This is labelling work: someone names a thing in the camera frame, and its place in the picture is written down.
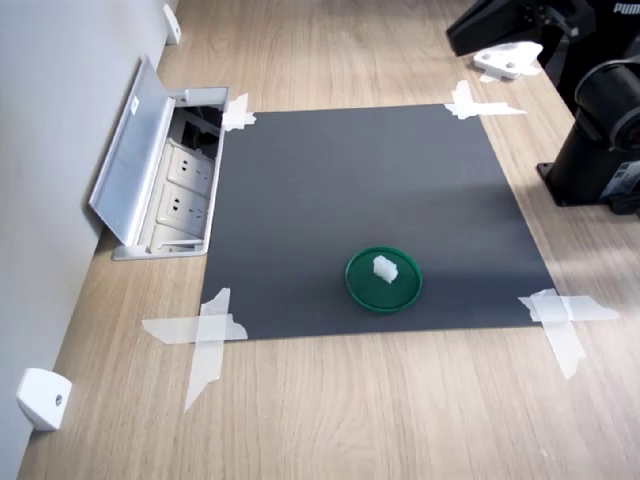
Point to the round green lid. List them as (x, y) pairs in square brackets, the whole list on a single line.
[(367, 290)]

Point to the white power socket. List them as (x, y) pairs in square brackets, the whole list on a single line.
[(182, 206), (189, 165)]

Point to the grey desk partition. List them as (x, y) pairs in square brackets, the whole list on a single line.
[(40, 150)]

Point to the small white taped bracket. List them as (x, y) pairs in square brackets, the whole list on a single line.
[(507, 59)]

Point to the white partition foot bracket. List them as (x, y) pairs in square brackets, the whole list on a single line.
[(42, 400), (171, 22)]

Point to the black fabric with white lettering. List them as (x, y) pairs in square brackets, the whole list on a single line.
[(625, 35)]

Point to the white masking tape cross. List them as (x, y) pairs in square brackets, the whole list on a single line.
[(562, 312), (467, 106), (207, 330), (236, 117)]

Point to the small white plastic terminal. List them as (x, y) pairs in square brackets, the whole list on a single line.
[(385, 269)]

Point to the dark grey mat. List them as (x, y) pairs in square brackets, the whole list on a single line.
[(350, 190)]

